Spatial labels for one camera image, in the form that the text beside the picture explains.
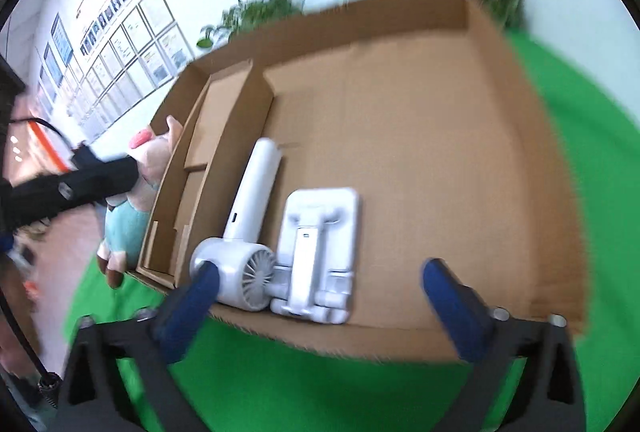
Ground pink pig plush toy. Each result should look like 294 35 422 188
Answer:
96 116 183 289

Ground left potted green plant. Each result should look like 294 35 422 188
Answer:
196 0 304 51

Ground framed certificates on wall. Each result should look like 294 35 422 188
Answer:
30 0 194 142

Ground white folding phone stand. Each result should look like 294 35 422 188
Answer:
267 187 360 325

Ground white handheld fan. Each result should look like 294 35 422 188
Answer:
190 137 282 312

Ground person's hand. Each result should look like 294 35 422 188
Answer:
0 260 40 379

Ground long brown cardboard box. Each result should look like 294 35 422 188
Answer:
131 60 273 292

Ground large shallow cardboard box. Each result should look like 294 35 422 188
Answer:
124 0 589 365

